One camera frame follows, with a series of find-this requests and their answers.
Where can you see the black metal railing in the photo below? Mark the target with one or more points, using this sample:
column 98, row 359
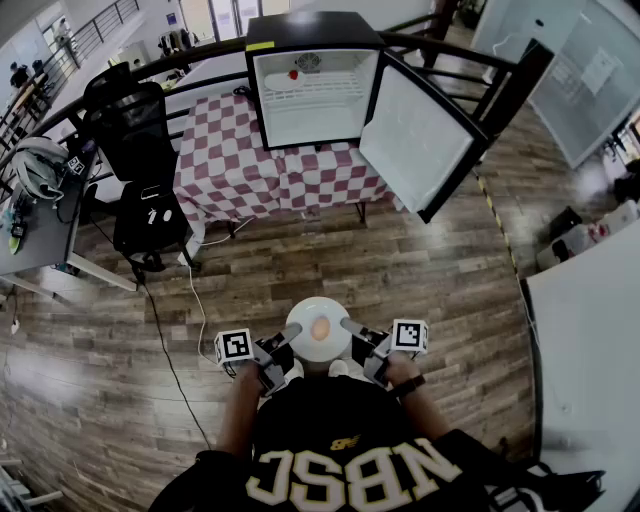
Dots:
column 520, row 90

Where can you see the person's black jersey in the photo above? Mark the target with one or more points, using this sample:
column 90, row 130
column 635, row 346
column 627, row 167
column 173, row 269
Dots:
column 340, row 435

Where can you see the clothes rack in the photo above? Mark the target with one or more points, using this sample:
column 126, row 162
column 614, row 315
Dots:
column 177, row 39

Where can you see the yellow black hazard tape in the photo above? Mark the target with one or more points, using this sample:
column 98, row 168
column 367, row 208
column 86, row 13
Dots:
column 497, row 215

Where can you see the red white checkered tablecloth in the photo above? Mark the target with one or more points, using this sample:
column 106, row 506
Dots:
column 235, row 165

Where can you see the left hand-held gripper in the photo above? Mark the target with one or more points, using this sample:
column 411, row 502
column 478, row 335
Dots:
column 234, row 346

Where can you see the black office chair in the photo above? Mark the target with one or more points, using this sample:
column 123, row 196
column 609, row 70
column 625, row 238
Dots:
column 130, row 135

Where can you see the white grey helmet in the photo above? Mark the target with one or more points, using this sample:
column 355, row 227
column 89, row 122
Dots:
column 35, row 165

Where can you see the person's right forearm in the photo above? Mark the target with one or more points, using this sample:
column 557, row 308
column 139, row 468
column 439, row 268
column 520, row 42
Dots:
column 425, row 415

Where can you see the person's white right shoe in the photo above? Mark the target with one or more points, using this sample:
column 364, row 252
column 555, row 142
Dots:
column 338, row 368

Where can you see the black mini fridge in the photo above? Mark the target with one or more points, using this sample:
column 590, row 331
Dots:
column 310, row 30

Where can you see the person's left forearm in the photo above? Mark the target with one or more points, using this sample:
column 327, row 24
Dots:
column 237, row 415

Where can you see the white table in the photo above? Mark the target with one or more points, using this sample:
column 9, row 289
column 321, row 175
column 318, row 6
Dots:
column 590, row 350

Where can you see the person's white left shoe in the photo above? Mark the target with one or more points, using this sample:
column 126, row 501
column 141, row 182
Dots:
column 296, row 371

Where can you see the white oval dish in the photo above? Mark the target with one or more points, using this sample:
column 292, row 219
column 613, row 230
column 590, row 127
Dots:
column 277, row 82

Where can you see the frosted glass partition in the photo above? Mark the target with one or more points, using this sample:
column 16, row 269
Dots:
column 575, row 75

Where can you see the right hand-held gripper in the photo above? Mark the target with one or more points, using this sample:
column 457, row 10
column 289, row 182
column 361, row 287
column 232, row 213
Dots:
column 410, row 337

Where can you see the black wristwatch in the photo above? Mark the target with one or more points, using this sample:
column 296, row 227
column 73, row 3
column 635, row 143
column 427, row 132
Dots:
column 411, row 386

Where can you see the black box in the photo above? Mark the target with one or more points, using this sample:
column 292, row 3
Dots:
column 565, row 220

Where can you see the grey desk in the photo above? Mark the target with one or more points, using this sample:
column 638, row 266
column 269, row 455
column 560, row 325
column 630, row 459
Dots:
column 45, row 235

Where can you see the person's right hand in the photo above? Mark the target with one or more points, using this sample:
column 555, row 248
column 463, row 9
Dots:
column 404, row 369

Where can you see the white storage box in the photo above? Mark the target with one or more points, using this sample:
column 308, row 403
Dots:
column 570, row 250

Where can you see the person's white shoe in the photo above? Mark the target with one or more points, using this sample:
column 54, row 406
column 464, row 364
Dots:
column 296, row 371
column 338, row 368

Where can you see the brown egg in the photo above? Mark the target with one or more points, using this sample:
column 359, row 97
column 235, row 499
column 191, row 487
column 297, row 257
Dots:
column 320, row 328

